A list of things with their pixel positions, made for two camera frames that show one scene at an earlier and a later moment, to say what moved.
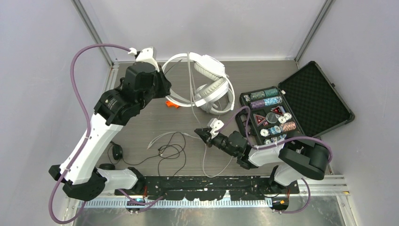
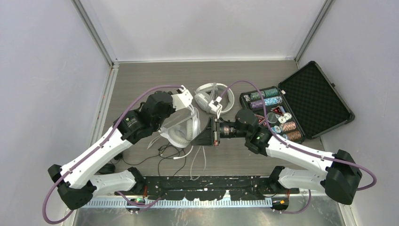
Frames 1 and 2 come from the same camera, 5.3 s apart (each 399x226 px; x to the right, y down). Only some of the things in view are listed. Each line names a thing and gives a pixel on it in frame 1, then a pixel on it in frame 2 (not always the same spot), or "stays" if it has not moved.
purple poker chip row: (257, 104) stays
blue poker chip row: (273, 100) stays
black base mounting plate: (208, 188) stays
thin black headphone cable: (163, 158) to (159, 160)
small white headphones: (209, 66) to (182, 134)
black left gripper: (164, 83) to (171, 109)
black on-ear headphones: (117, 151) stays
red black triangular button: (279, 109) stays
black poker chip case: (307, 104) stays
